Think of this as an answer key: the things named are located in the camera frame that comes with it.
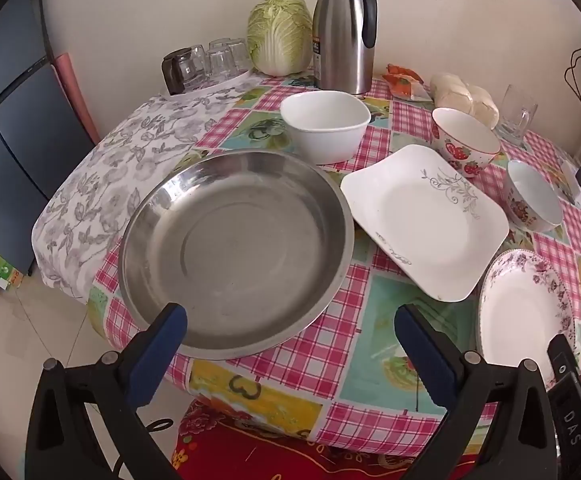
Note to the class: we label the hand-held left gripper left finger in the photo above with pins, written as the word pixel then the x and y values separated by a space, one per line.
pixel 158 355

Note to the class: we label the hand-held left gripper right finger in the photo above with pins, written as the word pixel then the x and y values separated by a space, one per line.
pixel 425 355

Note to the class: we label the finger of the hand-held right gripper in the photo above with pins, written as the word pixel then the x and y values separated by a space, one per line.
pixel 562 357

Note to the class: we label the round floral plate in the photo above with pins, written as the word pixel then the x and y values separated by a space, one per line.
pixel 515 310

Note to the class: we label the round stainless steel basin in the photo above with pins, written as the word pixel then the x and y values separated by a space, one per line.
pixel 240 260

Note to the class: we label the square white plate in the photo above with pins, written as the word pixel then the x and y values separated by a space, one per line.
pixel 420 225

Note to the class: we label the small floral bowl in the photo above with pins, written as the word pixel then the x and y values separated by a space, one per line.
pixel 520 210

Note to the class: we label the strawberry print bowl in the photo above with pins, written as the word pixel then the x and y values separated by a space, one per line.
pixel 463 157

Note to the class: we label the plain white bowl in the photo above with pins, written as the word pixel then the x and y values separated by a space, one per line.
pixel 320 130

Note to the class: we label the pink checkered tablecloth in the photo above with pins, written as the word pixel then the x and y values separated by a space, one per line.
pixel 370 310

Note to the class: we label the red floral cushion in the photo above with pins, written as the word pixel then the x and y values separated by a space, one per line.
pixel 230 450

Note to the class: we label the clear glass mug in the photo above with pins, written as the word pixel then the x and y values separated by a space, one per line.
pixel 512 115

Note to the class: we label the dark blue cabinet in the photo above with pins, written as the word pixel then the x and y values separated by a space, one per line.
pixel 20 135

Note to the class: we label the bag of white steamed buns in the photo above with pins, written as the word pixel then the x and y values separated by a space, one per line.
pixel 455 92

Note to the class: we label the orange snack packet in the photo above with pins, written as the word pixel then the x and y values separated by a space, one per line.
pixel 405 85

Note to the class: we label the pink rolled mat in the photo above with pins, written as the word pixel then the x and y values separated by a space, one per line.
pixel 70 90

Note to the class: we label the white tray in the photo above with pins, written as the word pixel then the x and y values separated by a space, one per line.
pixel 230 82

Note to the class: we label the dark tinted glass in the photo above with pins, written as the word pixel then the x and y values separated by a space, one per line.
pixel 173 72

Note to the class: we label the clear drinking glass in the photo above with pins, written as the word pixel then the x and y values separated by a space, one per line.
pixel 223 65
pixel 196 67
pixel 218 45
pixel 240 55

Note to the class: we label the stainless steel thermos jug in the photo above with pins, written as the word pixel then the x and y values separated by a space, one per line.
pixel 340 40

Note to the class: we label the napa cabbage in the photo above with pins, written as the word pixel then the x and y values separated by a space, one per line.
pixel 278 35

